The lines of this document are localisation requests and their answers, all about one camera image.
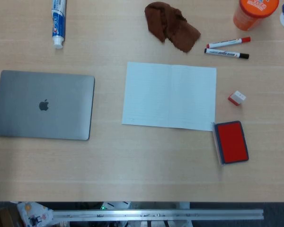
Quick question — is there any crumpled brown cloth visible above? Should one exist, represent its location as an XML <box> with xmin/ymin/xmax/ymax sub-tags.
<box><xmin>144</xmin><ymin>1</ymin><xmax>202</xmax><ymax>54</ymax></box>

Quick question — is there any aluminium profile rail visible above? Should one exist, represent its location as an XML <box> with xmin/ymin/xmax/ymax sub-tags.
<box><xmin>51</xmin><ymin>209</ymin><xmax>265</xmax><ymax>223</ymax></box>

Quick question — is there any white device under table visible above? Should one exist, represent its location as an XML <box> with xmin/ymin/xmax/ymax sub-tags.
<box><xmin>100</xmin><ymin>201</ymin><xmax>131</xmax><ymax>210</ymax></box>

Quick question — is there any grey closed laptop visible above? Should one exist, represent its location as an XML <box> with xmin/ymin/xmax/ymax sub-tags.
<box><xmin>0</xmin><ymin>70</ymin><xmax>96</xmax><ymax>141</ymax></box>

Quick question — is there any red capped whiteboard marker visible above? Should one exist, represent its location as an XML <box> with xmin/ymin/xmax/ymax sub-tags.
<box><xmin>206</xmin><ymin>36</ymin><xmax>251</xmax><ymax>49</ymax></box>

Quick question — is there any small red white stamp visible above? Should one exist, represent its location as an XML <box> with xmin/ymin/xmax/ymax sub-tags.
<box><xmin>228</xmin><ymin>90</ymin><xmax>247</xmax><ymax>106</ymax></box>

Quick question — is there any orange plastic canister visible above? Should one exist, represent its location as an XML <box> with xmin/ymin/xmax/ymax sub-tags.
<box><xmin>232</xmin><ymin>0</ymin><xmax>280</xmax><ymax>32</ymax></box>

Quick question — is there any blue white toothpaste tube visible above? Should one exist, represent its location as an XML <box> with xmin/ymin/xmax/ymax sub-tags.
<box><xmin>52</xmin><ymin>0</ymin><xmax>68</xmax><ymax>50</ymax></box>

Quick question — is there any brown cardboard box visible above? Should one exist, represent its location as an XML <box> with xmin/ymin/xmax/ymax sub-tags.
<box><xmin>0</xmin><ymin>207</ymin><xmax>18</xmax><ymax>227</ymax></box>

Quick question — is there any white printed bag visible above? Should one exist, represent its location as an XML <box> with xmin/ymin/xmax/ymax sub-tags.
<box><xmin>16</xmin><ymin>202</ymin><xmax>54</xmax><ymax>227</ymax></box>

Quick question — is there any open lined notebook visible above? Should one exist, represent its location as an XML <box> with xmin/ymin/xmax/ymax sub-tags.
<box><xmin>121</xmin><ymin>61</ymin><xmax>217</xmax><ymax>132</ymax></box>

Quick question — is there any red ink pad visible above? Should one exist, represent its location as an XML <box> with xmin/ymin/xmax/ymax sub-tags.
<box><xmin>211</xmin><ymin>120</ymin><xmax>249</xmax><ymax>166</ymax></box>

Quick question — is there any black capped whiteboard marker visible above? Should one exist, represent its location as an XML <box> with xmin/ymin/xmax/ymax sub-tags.
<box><xmin>204</xmin><ymin>48</ymin><xmax>250</xmax><ymax>60</ymax></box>

